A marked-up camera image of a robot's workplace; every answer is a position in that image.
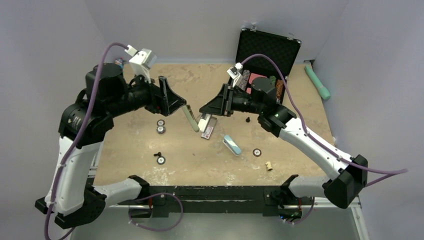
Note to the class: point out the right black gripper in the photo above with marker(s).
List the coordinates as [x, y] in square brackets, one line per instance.
[222, 104]

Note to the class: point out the black poker chip case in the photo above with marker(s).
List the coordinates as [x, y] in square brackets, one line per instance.
[282, 50]

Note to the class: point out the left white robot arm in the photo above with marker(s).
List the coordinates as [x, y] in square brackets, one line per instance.
[82, 130]

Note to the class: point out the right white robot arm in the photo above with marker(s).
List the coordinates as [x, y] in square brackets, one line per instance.
[345, 175]

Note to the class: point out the green cylindrical toy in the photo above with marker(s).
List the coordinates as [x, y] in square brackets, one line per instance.
[321, 89]

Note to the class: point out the black white poker chip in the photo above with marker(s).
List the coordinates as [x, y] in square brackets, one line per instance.
[161, 160]

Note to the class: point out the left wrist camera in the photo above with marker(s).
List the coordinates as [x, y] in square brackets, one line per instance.
[141, 61]

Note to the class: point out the cream chess piece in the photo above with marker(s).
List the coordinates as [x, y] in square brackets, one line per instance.
[268, 166]

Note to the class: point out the red staple box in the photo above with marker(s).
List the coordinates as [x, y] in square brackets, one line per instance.
[209, 128]

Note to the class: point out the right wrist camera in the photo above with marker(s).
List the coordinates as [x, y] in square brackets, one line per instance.
[235, 73]

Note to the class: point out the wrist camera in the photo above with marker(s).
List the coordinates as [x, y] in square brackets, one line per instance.
[235, 73]
[141, 61]

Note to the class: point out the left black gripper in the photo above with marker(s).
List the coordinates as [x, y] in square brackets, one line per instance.
[163, 99]

